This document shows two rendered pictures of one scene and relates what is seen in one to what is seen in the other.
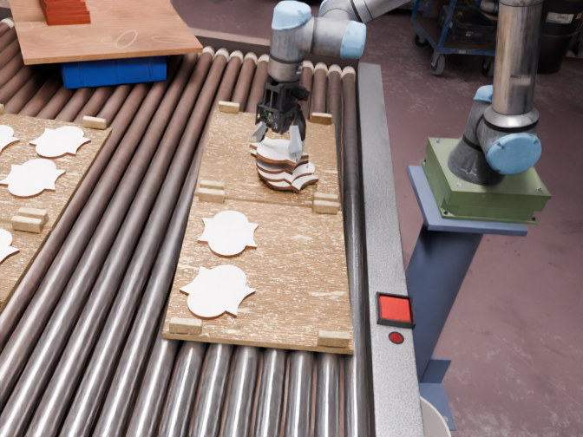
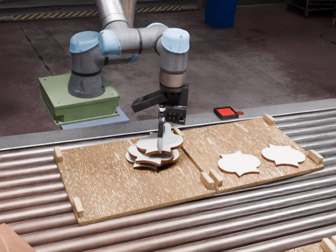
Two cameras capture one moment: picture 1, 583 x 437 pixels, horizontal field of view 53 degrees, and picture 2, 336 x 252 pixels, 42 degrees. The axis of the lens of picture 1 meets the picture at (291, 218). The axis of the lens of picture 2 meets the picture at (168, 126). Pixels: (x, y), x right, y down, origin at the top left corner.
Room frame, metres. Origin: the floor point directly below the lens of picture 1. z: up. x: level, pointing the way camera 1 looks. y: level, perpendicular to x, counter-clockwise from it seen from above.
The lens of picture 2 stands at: (1.61, 1.13, 1.73)
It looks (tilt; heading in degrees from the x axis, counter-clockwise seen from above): 30 degrees down; 248
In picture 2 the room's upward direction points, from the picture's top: 5 degrees clockwise
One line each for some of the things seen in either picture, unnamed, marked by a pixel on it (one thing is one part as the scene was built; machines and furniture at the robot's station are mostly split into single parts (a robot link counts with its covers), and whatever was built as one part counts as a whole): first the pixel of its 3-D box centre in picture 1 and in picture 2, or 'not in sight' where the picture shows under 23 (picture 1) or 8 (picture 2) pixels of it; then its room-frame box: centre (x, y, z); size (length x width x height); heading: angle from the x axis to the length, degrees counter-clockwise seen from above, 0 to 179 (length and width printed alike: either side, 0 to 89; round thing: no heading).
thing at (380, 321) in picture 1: (395, 309); (226, 113); (0.83, -0.23, 0.92); 0.08 x 0.08 x 0.02; 2
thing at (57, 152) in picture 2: (320, 118); (58, 154); (1.51, -0.04, 0.95); 0.06 x 0.02 x 0.03; 95
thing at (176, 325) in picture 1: (186, 325); (315, 156); (0.68, 0.16, 0.95); 0.06 x 0.02 x 0.03; 95
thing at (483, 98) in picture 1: (495, 114); (87, 51); (1.34, -0.46, 1.13); 0.13 x 0.12 x 0.14; 3
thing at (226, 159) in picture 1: (271, 156); (130, 172); (1.31, 0.08, 0.93); 0.41 x 0.35 x 0.02; 5
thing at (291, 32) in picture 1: (291, 31); (174, 50); (1.19, 0.06, 1.31); 0.09 x 0.08 x 0.11; 93
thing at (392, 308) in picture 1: (394, 310); (226, 113); (0.83, -0.23, 0.92); 0.06 x 0.06 x 0.01; 2
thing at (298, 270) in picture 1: (264, 265); (244, 150); (0.89, 0.04, 0.93); 0.41 x 0.35 x 0.02; 5
